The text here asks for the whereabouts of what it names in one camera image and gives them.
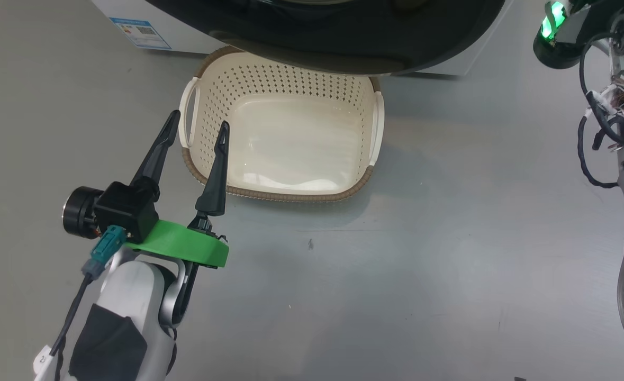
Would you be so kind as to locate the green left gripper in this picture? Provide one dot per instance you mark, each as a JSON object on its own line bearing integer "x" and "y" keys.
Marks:
{"x": 179, "y": 243}

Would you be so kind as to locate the black round washing machine door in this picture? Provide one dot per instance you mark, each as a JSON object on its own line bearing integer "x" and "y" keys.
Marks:
{"x": 317, "y": 37}

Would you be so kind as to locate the cream perforated laundry basket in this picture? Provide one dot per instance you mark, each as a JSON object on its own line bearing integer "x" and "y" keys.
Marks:
{"x": 290, "y": 137}

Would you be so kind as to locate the white washing machine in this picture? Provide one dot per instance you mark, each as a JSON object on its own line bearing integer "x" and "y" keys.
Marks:
{"x": 184, "y": 37}

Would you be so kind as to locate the blue energy label sticker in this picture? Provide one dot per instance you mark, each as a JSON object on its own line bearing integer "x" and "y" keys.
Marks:
{"x": 139, "y": 33}

